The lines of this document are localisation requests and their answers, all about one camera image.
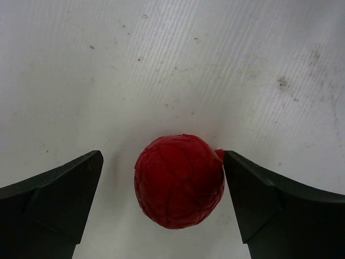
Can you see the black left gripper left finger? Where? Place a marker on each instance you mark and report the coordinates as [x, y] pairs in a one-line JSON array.
[[45, 216]]

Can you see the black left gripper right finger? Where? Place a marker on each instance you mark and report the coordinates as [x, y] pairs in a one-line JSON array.
[[282, 218]]

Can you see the red fake pomegranate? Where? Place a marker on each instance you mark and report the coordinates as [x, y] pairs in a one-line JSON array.
[[179, 180]]

